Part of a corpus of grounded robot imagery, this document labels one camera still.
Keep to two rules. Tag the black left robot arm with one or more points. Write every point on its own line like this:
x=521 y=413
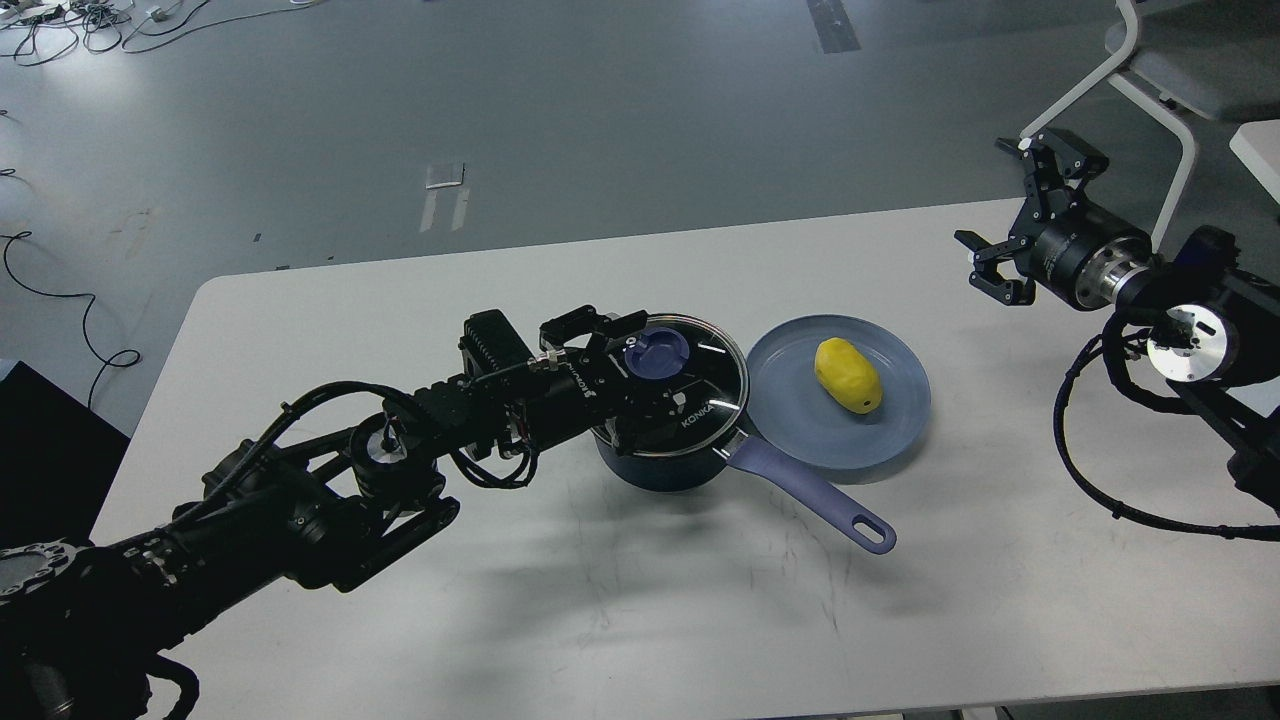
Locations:
x=341 y=485

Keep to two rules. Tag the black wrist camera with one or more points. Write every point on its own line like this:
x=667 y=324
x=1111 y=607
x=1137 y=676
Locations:
x=494 y=354

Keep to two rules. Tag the light blue plate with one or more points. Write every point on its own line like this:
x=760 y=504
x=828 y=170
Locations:
x=795 y=412

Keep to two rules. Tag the white table right edge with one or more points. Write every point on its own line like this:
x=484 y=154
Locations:
x=1256 y=145

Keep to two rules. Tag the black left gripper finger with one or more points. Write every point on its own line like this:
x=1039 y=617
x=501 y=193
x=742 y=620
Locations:
x=604 y=330
x=681 y=422

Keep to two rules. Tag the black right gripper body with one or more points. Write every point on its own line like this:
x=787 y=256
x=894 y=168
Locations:
x=1071 y=250

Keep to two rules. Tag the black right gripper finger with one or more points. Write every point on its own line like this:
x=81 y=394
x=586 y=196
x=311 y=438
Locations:
x=985 y=274
x=1057 y=167

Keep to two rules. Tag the black box left edge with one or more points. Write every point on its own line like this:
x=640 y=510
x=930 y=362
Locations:
x=58 y=460

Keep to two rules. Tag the glass pot lid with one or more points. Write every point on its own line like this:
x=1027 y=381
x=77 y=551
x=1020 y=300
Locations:
x=680 y=385

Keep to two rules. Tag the white office chair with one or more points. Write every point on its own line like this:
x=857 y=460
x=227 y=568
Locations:
x=1215 y=59

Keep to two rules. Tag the yellow potato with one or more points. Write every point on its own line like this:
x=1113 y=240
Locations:
x=847 y=376

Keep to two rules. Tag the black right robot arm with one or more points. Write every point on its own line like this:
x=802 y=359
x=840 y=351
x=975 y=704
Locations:
x=1183 y=331

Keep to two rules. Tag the dark blue saucepan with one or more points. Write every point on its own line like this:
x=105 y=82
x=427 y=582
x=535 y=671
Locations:
x=745 y=450

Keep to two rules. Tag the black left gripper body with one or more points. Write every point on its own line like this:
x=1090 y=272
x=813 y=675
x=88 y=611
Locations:
x=589 y=384

